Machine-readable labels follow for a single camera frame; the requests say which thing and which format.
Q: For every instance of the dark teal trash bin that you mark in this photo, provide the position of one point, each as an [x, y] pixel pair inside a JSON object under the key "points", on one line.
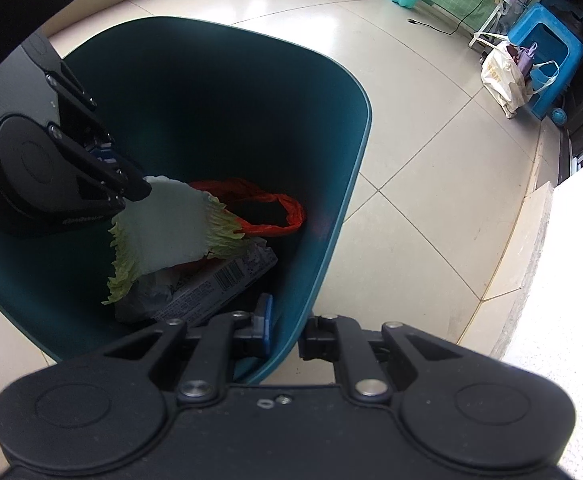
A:
{"points": [[221, 110]]}

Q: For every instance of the white shopping bag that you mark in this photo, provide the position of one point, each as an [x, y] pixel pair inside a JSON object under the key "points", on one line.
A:
{"points": [[501, 80]]}

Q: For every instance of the red plastic bag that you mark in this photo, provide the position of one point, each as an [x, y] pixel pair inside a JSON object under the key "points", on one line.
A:
{"points": [[294, 216]]}

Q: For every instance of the purple bag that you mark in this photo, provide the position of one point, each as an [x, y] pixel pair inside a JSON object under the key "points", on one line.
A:
{"points": [[524, 60]]}

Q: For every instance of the blue ball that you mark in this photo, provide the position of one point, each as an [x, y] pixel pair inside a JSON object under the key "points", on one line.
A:
{"points": [[559, 117]]}

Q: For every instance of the white printed packet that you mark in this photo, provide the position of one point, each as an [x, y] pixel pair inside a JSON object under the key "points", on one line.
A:
{"points": [[221, 280]]}

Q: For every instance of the white metal rack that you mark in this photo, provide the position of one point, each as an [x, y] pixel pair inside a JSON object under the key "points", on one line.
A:
{"points": [[491, 20]]}

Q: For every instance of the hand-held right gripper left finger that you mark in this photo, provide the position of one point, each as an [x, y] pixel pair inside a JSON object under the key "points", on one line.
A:
{"points": [[265, 321]]}

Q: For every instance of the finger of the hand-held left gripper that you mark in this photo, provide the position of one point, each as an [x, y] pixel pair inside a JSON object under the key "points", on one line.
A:
{"points": [[78, 105], [116, 177]]}

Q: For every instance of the blue plastic stool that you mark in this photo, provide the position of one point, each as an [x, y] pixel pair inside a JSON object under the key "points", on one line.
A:
{"points": [[546, 20]]}

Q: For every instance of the napa cabbage leaf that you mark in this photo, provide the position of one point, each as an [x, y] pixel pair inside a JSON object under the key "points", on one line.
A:
{"points": [[166, 230]]}

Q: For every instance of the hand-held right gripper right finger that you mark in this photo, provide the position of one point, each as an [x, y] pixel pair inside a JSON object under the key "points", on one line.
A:
{"points": [[312, 336]]}

